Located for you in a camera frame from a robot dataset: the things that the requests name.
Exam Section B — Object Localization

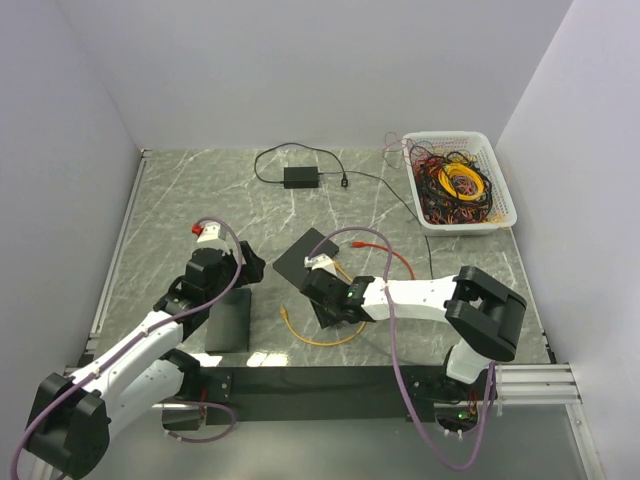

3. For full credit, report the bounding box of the yellow ethernet cable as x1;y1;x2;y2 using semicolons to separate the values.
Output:
281;257;367;347

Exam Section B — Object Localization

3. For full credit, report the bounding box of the black network switch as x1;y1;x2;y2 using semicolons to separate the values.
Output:
273;228;325;289

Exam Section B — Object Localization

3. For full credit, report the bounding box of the red ethernet cable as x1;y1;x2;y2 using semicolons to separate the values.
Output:
349;241;416;281

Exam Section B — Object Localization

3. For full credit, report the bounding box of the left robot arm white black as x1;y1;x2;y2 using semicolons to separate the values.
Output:
16;241;265;479

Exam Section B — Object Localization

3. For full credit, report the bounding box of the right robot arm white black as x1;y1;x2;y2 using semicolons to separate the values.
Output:
300;266;527;399

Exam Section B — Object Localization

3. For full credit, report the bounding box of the black flat box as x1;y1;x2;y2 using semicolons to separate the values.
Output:
204;288;252;355

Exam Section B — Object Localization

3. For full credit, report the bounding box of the black power adapter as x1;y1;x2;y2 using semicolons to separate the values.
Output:
283;166;320;189

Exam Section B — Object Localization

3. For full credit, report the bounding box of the white plastic basket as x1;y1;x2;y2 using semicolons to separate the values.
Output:
401;131;517;236

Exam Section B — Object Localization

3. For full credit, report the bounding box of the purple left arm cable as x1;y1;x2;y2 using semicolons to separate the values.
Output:
10;215;244;480

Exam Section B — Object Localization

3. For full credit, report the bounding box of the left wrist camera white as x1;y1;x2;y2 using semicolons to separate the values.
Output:
191;220;226;248

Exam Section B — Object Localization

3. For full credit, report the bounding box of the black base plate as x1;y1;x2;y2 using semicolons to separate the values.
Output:
199;364;501;427

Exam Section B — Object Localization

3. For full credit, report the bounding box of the black power adapter cable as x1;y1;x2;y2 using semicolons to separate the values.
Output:
253;142;421;221

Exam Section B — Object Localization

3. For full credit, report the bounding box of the tangled cable bundle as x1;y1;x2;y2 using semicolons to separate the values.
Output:
382;131;506;227

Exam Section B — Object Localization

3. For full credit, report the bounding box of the aluminium rail frame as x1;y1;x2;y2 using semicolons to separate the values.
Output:
496;363;582;406

